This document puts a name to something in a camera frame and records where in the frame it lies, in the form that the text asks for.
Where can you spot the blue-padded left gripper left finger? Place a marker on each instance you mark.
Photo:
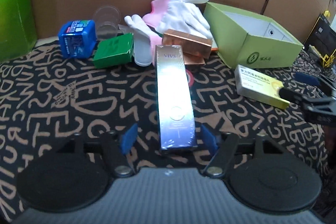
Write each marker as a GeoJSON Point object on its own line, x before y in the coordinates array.
{"type": "Point", "coordinates": [115, 147]}

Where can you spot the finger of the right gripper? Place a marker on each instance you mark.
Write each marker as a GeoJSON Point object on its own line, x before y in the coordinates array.
{"type": "Point", "coordinates": [322, 82]}
{"type": "Point", "coordinates": [293, 97]}

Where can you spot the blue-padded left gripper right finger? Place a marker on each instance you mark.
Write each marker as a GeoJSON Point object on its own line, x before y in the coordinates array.
{"type": "Point", "coordinates": [222, 148]}

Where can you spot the white yellow medicine box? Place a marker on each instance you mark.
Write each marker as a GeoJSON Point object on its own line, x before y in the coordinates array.
{"type": "Point", "coordinates": [260, 87]}

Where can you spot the long iridescent cosmetic box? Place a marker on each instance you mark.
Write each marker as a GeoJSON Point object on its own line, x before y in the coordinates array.
{"type": "Point", "coordinates": [175, 110]}

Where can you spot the copper metallic box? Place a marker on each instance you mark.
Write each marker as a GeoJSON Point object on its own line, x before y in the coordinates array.
{"type": "Point", "coordinates": [191, 44]}
{"type": "Point", "coordinates": [196, 57]}

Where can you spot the translucent white tube case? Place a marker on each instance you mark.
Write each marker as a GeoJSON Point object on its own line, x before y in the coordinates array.
{"type": "Point", "coordinates": [142, 50]}

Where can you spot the blue gum container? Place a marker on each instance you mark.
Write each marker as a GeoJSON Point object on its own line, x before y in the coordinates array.
{"type": "Point", "coordinates": [77, 39]}

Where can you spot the white pink glove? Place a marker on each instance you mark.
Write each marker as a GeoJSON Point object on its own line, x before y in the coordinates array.
{"type": "Point", "coordinates": [178, 15]}
{"type": "Point", "coordinates": [136, 23]}

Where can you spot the black yellow package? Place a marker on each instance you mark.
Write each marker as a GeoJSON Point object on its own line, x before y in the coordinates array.
{"type": "Point", "coordinates": [321, 42]}

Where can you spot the light green open box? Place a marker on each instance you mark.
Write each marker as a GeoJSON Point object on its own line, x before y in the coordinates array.
{"type": "Point", "coordinates": [249, 39]}

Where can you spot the patterned black tan cloth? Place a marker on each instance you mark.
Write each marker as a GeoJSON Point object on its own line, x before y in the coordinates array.
{"type": "Point", "coordinates": [45, 98]}

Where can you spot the small dark green box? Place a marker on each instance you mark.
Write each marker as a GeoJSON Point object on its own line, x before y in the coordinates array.
{"type": "Point", "coordinates": [114, 51]}

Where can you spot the clear plastic cup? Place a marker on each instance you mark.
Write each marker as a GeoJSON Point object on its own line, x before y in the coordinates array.
{"type": "Point", "coordinates": [106, 19]}

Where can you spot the tall green gift box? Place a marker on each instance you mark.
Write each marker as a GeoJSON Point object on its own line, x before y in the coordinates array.
{"type": "Point", "coordinates": [18, 32]}

